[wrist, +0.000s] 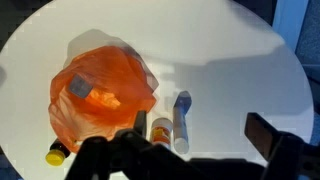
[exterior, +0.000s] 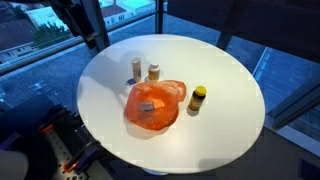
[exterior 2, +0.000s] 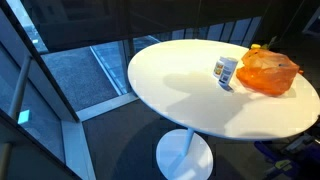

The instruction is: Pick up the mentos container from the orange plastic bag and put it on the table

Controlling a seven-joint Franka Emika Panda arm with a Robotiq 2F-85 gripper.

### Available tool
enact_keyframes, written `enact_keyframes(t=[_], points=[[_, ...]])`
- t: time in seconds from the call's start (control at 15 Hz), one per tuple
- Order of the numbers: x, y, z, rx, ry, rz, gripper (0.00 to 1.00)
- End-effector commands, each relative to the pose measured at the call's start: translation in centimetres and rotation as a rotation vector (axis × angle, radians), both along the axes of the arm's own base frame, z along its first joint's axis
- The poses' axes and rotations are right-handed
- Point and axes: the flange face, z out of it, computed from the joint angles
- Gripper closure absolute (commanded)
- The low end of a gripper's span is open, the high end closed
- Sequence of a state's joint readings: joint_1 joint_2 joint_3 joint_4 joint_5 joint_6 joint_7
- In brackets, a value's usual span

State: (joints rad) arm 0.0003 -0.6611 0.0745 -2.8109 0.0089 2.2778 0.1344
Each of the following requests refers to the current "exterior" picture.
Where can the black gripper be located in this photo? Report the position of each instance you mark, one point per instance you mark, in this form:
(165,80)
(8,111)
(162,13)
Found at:
(75,18)

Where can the blue mentos container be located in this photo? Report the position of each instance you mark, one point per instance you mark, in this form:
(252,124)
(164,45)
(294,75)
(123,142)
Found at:
(146,107)

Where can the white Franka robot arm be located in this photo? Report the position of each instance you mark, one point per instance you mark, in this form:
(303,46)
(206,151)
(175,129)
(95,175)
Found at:
(11,165)

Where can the orange plastic bag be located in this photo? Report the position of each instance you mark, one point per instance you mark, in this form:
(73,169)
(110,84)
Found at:
(156,103)

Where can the grey metal window handrail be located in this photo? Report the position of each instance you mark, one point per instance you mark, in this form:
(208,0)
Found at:
(40,55)

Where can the tall white bottle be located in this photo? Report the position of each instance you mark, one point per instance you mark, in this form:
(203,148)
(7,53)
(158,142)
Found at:
(136,70)

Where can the short white bottle orange label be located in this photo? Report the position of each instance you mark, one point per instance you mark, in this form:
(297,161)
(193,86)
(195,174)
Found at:
(154,72)

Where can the purple clamp orange trigger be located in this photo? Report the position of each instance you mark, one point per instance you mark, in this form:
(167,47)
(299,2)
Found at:
(83,156)

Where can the perforated metal mounting board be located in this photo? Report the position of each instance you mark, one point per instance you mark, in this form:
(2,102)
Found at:
(65,156)

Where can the amber bottle yellow cap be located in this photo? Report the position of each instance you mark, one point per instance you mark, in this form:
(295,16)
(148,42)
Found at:
(197,99)

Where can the white round table base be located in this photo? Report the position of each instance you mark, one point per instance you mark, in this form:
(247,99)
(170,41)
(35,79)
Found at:
(155,172)

